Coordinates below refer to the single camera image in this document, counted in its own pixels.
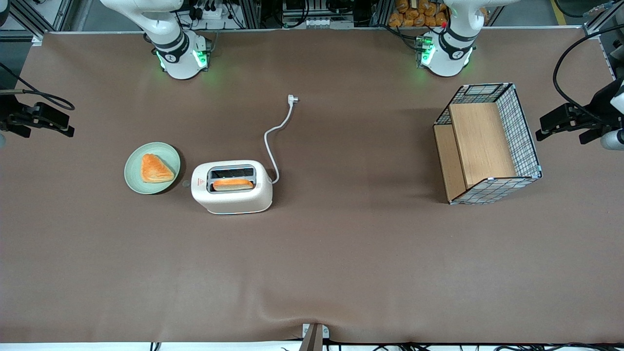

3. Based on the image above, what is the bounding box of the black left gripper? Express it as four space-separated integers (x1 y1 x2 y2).
536 78 624 142

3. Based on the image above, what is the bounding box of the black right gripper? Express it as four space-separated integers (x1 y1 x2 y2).
0 95 75 138

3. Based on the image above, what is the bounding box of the white two-slot toaster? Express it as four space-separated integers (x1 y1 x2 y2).
191 160 273 215

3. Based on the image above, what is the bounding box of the pale green round plate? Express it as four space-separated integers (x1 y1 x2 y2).
124 142 181 195

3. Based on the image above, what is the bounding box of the triangular orange bread piece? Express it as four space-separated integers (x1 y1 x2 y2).
140 154 176 184

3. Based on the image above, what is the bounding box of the bag of orange bread rolls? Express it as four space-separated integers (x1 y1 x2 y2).
389 0 449 28

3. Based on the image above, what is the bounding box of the orange toast slice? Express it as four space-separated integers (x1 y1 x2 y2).
213 178 254 191

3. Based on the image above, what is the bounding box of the white power strip with plugs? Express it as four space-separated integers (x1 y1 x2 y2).
194 4 230 21

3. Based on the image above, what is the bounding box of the white slotted connector block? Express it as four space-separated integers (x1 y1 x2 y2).
282 17 354 29

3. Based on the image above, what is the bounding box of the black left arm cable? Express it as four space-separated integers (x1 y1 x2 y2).
552 25 624 125

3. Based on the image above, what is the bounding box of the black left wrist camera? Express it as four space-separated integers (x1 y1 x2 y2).
579 128 624 151

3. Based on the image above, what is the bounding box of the wire basket with wooden shelf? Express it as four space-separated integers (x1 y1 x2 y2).
433 82 543 205

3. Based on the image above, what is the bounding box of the aluminium frame profile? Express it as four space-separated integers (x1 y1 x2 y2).
583 0 624 36

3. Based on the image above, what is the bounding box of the white toaster power cable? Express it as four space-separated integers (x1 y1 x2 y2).
264 95 299 185

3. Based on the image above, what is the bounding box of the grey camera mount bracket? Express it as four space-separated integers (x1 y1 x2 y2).
301 323 330 351

